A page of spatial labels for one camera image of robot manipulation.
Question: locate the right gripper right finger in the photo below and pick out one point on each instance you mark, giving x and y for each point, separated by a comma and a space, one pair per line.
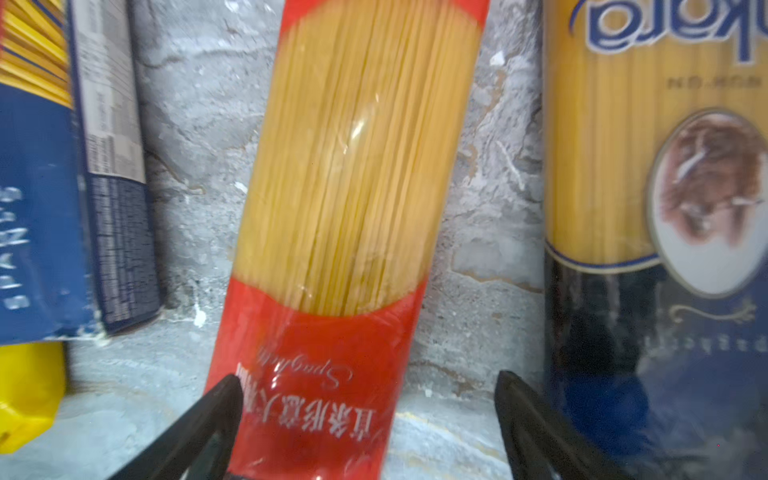
539, 441

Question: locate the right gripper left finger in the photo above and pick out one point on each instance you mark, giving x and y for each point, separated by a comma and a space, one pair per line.
199, 444

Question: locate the red spaghetti bag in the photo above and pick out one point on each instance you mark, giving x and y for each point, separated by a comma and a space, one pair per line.
354, 161

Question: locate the yellow Pastatime spaghetti bag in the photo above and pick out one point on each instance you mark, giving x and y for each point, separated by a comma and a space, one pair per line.
33, 384

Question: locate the narrow blue Barilla spaghetti box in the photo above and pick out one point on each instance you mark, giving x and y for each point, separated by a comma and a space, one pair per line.
77, 240

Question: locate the dark blue spaghetti bag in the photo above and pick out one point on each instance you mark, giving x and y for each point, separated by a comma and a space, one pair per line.
655, 130

